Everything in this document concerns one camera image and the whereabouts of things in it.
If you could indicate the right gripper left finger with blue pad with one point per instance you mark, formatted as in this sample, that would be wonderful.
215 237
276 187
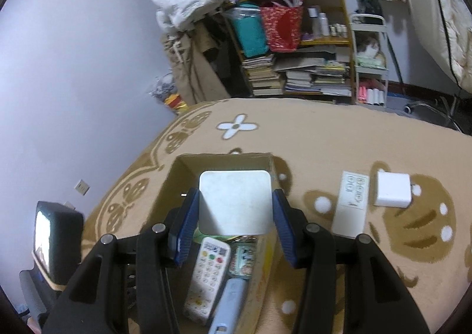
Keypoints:
94 301

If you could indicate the red patterned gift bag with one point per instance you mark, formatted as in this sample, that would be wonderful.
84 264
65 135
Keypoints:
282 25

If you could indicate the long white remote control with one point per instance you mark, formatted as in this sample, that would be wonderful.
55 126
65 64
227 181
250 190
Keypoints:
207 277

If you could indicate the white square power adapter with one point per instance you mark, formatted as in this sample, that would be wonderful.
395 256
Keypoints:
233 202

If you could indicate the white metal trolley cart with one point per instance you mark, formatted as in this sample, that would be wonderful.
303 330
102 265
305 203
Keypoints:
371 74

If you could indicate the black screen device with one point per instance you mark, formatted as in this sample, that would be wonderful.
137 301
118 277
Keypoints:
57 241

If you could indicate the white wall socket upper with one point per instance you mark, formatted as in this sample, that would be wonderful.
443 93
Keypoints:
82 187

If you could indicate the brown cardboard box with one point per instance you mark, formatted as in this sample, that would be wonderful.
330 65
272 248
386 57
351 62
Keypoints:
170 193

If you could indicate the stack of books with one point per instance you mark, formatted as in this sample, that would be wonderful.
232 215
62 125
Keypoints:
262 79

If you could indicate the plush toys in bag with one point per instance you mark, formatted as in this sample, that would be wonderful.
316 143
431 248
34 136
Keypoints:
165 91

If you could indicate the tan trench coat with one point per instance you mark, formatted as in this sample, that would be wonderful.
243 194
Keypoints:
193 75

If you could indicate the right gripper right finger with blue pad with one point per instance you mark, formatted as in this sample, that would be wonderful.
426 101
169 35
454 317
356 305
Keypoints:
376 299

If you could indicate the small white remote control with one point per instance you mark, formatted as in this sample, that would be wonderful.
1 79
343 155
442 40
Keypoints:
350 213

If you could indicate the teal storage bag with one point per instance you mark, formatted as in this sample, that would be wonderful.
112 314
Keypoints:
248 25

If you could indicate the white large charger block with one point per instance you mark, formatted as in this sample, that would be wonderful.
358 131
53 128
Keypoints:
393 190

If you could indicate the light blue handle tool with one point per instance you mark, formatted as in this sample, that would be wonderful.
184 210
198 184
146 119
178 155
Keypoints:
229 306

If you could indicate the cartoon keychain card holder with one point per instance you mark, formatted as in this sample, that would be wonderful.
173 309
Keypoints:
242 260

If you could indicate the beige floral carpet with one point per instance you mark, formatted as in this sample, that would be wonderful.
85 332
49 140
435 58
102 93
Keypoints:
307 146

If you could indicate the green oval Pochacco board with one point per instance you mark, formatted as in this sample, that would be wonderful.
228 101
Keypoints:
198 236

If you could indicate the wooden shelf unit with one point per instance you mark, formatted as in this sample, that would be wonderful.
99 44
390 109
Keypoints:
321 67

